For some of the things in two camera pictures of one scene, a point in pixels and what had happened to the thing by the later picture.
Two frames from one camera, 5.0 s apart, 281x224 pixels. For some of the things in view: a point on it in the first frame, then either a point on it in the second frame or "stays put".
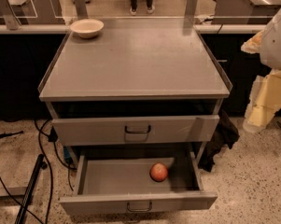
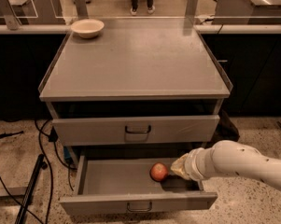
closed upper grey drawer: [136, 130] stays put
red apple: [159, 172] stays put
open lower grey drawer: [121, 184] stays put
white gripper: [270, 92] → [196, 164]
